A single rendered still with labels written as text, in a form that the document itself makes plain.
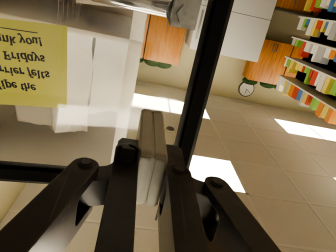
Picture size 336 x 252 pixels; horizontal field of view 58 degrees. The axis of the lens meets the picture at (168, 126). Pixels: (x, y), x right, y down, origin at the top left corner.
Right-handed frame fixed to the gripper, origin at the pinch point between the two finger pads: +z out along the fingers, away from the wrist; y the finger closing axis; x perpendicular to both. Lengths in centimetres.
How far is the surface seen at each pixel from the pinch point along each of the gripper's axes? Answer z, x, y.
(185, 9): 9.7, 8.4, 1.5
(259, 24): 465, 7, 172
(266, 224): 170, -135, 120
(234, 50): 465, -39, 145
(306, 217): 187, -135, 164
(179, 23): 10.1, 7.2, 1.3
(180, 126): 12.0, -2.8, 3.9
